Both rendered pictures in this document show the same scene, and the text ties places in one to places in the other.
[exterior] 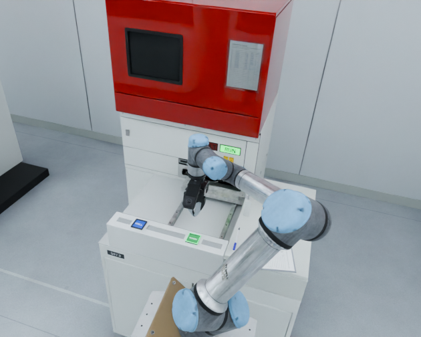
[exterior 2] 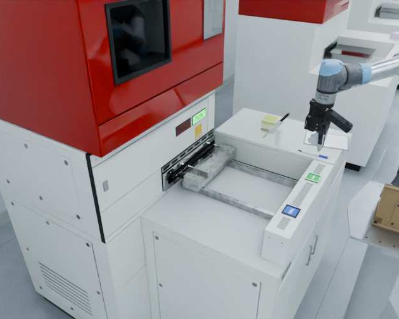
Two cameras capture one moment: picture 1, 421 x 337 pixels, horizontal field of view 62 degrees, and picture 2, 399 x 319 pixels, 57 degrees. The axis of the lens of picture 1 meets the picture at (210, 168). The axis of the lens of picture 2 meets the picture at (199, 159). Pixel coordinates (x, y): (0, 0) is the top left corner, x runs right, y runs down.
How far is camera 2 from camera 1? 1.86 m
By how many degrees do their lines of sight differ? 60
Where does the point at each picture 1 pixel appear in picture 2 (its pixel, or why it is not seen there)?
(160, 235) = (308, 197)
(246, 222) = (288, 145)
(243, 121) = (215, 72)
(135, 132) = (114, 175)
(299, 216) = not seen: outside the picture
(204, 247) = (324, 173)
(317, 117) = not seen: hidden behind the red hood
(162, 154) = (145, 179)
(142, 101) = (133, 116)
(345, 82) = not seen: hidden behind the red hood
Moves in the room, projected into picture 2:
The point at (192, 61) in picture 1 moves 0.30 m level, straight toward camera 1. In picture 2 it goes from (178, 24) to (261, 28)
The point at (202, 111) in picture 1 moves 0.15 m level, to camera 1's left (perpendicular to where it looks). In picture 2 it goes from (189, 84) to (175, 98)
